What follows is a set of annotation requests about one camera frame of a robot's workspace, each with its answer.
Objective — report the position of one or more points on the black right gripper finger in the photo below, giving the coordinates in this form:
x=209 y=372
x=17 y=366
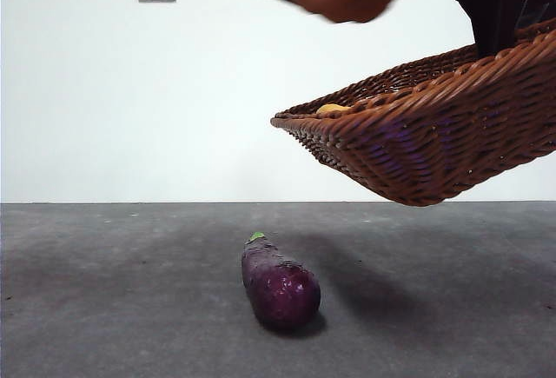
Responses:
x=495 y=17

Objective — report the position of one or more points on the brown wicker basket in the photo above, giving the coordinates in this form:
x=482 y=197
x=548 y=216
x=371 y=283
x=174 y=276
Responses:
x=434 y=147

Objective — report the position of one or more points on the yellow corn cob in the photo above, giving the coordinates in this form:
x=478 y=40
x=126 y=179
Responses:
x=332 y=109

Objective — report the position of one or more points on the purple eggplant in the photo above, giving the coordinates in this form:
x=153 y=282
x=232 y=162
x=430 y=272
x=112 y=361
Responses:
x=280 y=287

